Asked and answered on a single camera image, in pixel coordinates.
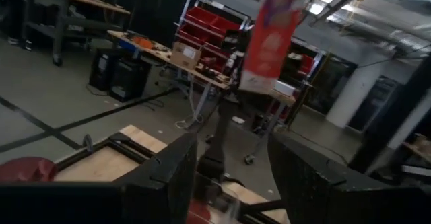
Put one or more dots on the black diagonal frame strut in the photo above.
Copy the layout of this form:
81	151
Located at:
394	109

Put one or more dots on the orange tool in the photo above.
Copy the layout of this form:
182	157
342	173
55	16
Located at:
143	42

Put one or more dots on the black computer tower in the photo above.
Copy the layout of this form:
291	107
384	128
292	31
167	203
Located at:
102	69
129	79

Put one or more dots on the black table frame rail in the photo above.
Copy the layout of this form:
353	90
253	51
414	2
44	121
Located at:
121	146

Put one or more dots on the red plastic tumbler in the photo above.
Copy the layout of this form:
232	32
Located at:
27	170

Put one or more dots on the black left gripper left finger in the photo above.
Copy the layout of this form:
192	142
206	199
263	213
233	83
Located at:
168	177

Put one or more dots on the long wooden workbench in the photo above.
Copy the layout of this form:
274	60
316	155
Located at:
158	52

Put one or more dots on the white round pillar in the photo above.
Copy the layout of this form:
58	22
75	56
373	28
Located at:
350	96

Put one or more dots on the black metal clamp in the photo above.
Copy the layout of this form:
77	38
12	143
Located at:
88	143

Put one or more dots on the orange cereal box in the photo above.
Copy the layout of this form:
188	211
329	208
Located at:
269	49

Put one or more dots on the red bin shelf rack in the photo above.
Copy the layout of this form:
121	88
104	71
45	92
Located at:
202	19
306	64

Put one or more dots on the cardboard box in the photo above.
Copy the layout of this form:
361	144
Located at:
185	56

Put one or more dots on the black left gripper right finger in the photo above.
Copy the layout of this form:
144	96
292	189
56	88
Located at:
309	183

